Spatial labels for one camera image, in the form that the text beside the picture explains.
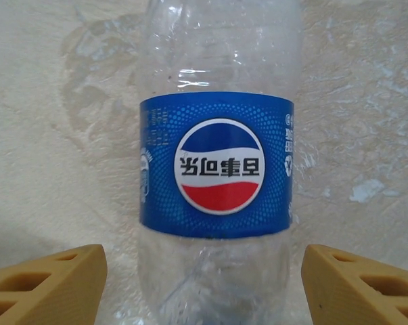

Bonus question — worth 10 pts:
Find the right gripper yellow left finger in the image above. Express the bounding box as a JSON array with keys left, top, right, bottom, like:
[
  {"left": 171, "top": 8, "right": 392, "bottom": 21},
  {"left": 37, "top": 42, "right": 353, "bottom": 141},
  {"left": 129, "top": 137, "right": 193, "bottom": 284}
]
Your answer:
[{"left": 0, "top": 243, "right": 108, "bottom": 325}]

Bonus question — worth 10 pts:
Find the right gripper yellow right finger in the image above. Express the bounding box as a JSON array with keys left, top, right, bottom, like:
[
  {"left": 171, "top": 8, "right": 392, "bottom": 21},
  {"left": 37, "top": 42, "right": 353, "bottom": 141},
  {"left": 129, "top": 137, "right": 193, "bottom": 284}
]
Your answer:
[{"left": 300, "top": 243, "right": 408, "bottom": 325}]

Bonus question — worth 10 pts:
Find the small Pepsi bottle blue label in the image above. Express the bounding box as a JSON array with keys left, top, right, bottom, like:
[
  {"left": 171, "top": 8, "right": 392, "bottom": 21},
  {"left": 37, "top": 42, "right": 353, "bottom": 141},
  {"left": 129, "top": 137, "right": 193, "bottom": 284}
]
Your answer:
[{"left": 135, "top": 0, "right": 304, "bottom": 325}]

